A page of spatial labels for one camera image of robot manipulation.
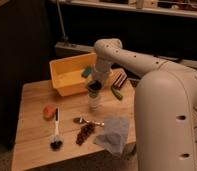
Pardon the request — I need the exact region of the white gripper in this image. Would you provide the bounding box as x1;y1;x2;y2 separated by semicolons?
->
85;66;112;87

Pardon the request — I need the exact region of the dark green cup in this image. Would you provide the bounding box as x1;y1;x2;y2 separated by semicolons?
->
87;81;102;94

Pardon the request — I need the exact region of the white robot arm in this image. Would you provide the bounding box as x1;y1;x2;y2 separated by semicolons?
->
92;38;197;171

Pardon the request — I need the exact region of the teal sponge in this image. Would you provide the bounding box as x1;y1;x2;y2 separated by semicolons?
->
81;66;92;78

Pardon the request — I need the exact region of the dark striped rack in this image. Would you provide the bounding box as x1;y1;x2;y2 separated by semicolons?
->
112;73;127;90

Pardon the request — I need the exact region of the green vegetable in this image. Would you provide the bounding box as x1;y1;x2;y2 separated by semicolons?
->
111;86;123;100

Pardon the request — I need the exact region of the white cup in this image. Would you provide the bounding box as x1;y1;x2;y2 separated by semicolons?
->
88;93;101;110

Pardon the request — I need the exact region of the yellow plastic bin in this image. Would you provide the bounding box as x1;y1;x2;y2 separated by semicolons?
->
49;53;97;97

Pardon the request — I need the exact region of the white shelf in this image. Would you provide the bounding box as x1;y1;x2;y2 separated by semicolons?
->
54;42;197;69

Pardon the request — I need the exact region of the metal pole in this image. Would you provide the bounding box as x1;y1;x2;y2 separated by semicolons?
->
56;0;69;45

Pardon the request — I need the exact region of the metal spoon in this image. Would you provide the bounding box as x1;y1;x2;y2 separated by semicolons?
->
73;117;104;127

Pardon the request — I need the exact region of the bunch of dark grapes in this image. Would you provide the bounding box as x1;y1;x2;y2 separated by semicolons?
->
76;122;95;145

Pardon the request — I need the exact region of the grey cloth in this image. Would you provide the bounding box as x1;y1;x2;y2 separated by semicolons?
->
94;117;129;157

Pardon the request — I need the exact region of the orange round fruit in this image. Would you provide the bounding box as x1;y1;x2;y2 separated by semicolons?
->
43;105;56;120

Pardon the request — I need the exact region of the wooden table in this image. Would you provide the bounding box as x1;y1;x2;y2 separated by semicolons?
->
11;80;135;171

